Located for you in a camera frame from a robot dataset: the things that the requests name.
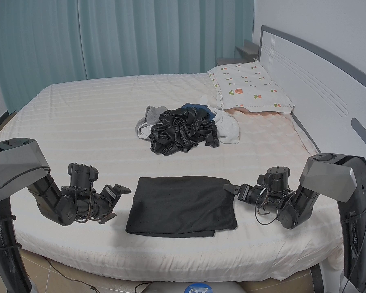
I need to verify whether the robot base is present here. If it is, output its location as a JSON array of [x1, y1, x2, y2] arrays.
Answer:
[[134, 281, 241, 293]]

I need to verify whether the blue-green curtain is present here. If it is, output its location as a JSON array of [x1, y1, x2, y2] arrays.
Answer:
[[78, 0, 256, 80], [0, 0, 86, 115]]

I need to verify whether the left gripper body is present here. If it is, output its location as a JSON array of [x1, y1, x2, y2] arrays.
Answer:
[[88, 184, 123, 221]]

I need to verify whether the pile of clothes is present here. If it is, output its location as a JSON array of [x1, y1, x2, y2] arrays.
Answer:
[[135, 103, 241, 156]]

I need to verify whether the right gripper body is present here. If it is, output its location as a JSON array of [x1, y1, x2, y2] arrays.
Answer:
[[237, 183, 263, 206]]

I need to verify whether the bed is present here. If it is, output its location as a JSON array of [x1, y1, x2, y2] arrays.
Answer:
[[0, 25, 366, 281]]

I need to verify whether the grey bedside table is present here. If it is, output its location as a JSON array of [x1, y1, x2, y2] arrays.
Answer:
[[217, 40, 260, 66]]

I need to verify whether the white printed pillow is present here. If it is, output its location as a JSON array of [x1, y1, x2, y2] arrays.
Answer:
[[207, 59, 296, 113]]

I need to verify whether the black sleeveless top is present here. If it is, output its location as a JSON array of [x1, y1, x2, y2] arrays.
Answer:
[[126, 176, 238, 238]]

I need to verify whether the black cable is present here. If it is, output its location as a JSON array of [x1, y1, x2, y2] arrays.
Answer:
[[42, 258, 96, 290]]

